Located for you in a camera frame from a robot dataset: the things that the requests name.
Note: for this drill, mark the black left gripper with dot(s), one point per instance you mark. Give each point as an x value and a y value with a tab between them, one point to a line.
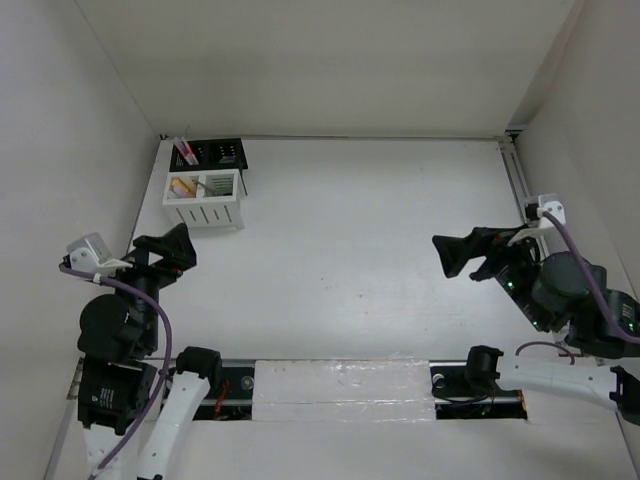
177	246

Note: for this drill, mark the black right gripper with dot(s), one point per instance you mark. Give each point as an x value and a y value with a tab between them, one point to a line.
492	242

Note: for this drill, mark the orange highlighter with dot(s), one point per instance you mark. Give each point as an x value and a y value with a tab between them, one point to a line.
185	183

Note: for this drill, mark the red pen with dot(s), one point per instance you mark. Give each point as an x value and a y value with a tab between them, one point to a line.
185	154
189	149

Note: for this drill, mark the black handled scissors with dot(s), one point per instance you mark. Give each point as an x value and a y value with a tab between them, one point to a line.
206	188

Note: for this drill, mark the yellow highlighter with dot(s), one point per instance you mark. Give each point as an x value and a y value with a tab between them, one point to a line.
180	191

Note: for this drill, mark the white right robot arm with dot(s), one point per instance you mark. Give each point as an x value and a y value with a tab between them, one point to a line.
554	293

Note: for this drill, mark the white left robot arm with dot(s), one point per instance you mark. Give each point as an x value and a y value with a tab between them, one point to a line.
136	399

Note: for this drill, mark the white slotted organizer box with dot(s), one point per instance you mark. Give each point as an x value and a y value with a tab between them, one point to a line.
203	211

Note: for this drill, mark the black slotted organizer box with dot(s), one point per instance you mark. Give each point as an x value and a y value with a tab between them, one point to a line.
208	153

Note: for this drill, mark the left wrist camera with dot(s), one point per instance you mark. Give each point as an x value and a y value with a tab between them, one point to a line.
90	254

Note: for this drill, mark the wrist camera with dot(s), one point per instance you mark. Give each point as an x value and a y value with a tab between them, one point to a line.
542	214
90	254

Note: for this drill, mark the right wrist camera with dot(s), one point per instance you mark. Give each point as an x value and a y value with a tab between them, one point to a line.
542	214

